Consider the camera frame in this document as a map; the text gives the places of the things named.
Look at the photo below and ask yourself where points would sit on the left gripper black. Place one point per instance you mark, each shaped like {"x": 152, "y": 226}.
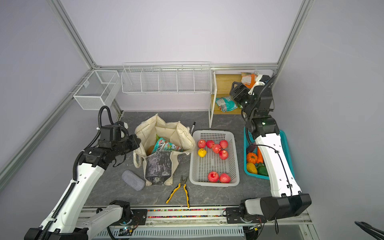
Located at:
{"x": 135, "y": 142}

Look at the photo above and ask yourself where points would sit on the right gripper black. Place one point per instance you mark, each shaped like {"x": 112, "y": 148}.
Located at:
{"x": 240, "y": 100}

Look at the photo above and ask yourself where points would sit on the orange snack bag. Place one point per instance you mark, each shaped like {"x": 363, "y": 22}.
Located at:
{"x": 248, "y": 79}

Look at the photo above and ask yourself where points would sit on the brown potato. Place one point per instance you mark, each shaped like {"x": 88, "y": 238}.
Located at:
{"x": 150, "y": 150}

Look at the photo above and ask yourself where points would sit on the teal snack bag top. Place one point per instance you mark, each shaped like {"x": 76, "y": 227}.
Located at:
{"x": 163, "y": 145}

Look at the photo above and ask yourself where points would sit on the teal snack bag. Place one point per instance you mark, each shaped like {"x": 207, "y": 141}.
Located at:
{"x": 226, "y": 104}
{"x": 163, "y": 145}

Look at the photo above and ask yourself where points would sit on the cream canvas tote bag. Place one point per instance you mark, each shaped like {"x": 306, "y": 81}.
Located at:
{"x": 160, "y": 167}

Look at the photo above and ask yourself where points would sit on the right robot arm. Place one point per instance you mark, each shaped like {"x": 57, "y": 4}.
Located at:
{"x": 262, "y": 132}

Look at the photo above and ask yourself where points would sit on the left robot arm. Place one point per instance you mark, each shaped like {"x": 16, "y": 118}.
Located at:
{"x": 62, "y": 222}

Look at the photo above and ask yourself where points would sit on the teal snack bag lower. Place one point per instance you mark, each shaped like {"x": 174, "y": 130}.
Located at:
{"x": 226, "y": 104}

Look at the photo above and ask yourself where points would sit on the teal plastic vegetable basket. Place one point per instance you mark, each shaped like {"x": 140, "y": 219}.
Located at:
{"x": 285, "y": 147}

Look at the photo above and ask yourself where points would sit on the white wooden two-tier shelf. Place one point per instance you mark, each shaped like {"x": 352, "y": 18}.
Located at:
{"x": 221, "y": 86}

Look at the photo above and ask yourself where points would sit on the grey fabric glasses case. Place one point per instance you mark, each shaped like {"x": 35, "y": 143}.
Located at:
{"x": 132, "y": 180}

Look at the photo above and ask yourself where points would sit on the red apple back right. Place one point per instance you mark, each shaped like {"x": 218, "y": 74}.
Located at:
{"x": 224, "y": 144}

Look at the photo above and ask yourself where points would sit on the red apple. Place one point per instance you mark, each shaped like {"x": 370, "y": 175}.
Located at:
{"x": 223, "y": 154}
{"x": 213, "y": 177}
{"x": 201, "y": 144}
{"x": 210, "y": 144}
{"x": 224, "y": 144}
{"x": 216, "y": 148}
{"x": 225, "y": 178}

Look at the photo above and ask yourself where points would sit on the small orange pumpkin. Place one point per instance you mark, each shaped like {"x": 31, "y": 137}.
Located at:
{"x": 252, "y": 158}

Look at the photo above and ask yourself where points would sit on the orange carrot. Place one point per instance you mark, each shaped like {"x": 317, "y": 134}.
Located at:
{"x": 260, "y": 159}

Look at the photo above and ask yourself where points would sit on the red apple centre right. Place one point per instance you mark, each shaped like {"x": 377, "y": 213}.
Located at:
{"x": 223, "y": 154}

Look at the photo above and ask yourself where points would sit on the yellow squash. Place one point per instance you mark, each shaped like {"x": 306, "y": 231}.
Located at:
{"x": 251, "y": 168}

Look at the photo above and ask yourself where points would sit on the green bell pepper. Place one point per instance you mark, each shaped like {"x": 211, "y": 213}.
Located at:
{"x": 262, "y": 170}

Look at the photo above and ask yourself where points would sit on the black marker pen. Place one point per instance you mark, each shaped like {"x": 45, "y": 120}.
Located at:
{"x": 192, "y": 128}

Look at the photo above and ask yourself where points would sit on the red apple back left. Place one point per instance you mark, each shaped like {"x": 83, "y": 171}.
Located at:
{"x": 201, "y": 144}

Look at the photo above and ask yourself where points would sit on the white plastic fruit basket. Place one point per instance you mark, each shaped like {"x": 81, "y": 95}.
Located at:
{"x": 201, "y": 167}

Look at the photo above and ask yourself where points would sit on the red apple front right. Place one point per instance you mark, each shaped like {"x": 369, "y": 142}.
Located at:
{"x": 225, "y": 178}

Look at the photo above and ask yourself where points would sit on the red apple front left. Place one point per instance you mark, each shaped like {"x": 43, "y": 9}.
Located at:
{"x": 213, "y": 177}

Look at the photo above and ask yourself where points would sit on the black tripod leg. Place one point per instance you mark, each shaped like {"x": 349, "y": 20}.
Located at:
{"x": 372, "y": 231}

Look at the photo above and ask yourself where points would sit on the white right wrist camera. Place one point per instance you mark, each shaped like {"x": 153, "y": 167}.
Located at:
{"x": 259, "y": 80}

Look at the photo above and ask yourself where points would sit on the white mesh wall box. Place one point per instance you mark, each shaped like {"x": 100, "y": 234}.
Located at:
{"x": 99, "y": 88}

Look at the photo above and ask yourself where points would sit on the white wire wall basket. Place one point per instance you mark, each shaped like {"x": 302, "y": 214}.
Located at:
{"x": 167, "y": 77}

